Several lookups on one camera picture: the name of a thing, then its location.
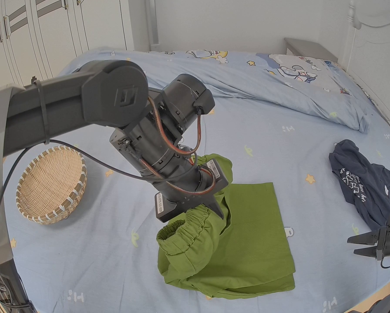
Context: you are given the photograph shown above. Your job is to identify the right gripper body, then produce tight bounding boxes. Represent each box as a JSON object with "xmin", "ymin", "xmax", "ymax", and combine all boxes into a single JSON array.
[{"xmin": 376, "ymin": 227, "xmax": 390, "ymax": 261}]

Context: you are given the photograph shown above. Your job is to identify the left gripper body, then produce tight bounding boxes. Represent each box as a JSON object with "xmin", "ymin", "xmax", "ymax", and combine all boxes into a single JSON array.
[{"xmin": 109, "ymin": 123, "xmax": 231, "ymax": 224}]

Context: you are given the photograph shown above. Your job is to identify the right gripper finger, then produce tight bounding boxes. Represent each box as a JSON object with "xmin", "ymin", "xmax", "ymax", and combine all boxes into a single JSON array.
[
  {"xmin": 354, "ymin": 245, "xmax": 378, "ymax": 257},
  {"xmin": 347, "ymin": 230, "xmax": 378, "ymax": 244}
]

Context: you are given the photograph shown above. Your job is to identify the green shorts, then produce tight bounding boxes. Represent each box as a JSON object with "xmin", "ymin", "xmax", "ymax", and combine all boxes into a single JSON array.
[{"xmin": 156, "ymin": 153, "xmax": 296, "ymax": 301}]

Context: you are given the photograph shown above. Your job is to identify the round woven basket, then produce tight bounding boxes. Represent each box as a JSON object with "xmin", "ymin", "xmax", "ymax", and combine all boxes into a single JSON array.
[{"xmin": 16, "ymin": 146, "xmax": 88, "ymax": 226}]

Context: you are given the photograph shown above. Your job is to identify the dark blue printed T-shirt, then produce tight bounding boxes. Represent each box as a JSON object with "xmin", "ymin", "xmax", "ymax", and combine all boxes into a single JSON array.
[{"xmin": 329, "ymin": 139, "xmax": 390, "ymax": 231}]

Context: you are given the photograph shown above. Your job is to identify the pale blue quilt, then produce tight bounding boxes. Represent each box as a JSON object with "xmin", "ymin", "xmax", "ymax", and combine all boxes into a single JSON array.
[{"xmin": 38, "ymin": 46, "xmax": 372, "ymax": 133}]

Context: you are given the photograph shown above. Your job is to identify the pale printed pillow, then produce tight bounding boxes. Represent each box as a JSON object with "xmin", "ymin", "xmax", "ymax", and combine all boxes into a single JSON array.
[{"xmin": 256, "ymin": 53, "xmax": 354, "ymax": 95}]

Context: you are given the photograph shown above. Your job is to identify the grey bedside table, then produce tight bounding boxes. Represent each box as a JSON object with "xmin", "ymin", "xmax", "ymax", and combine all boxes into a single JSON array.
[{"xmin": 284, "ymin": 37, "xmax": 338, "ymax": 61}]

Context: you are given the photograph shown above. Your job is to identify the white wardrobe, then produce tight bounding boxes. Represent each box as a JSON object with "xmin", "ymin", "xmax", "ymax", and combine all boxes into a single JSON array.
[{"xmin": 0, "ymin": 0, "xmax": 135, "ymax": 122}]

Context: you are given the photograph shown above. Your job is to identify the grey vertical wall pipe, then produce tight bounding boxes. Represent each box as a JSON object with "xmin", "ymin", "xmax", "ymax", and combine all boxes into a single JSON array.
[{"xmin": 144, "ymin": 0, "xmax": 160, "ymax": 51}]

